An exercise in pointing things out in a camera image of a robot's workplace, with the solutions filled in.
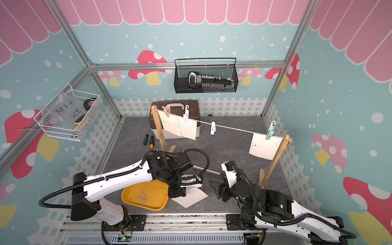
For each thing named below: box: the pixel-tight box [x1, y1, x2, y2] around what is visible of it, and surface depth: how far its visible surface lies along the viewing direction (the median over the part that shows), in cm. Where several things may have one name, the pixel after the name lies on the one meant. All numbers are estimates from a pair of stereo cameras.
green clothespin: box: [265, 120, 277, 141], surface depth 54 cm
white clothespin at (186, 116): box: [182, 104, 190, 122], surface depth 60 cm
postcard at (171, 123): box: [157, 109, 182, 137], surface depth 68 cm
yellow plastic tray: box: [120, 179, 169, 212], surface depth 83 cm
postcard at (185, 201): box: [171, 195, 197, 209], surface depth 72 cm
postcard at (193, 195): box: [177, 186, 209, 208], surface depth 71 cm
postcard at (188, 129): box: [177, 116, 198, 141], surface depth 66 cm
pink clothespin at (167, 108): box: [161, 104, 171, 118], surface depth 62 cm
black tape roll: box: [83, 97, 97, 111], surface depth 82 cm
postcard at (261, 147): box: [249, 133, 284, 161], surface depth 58 cm
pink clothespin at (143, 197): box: [137, 188, 147, 202], surface depth 83 cm
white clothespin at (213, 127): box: [210, 121, 217, 136], surface depth 60 cm
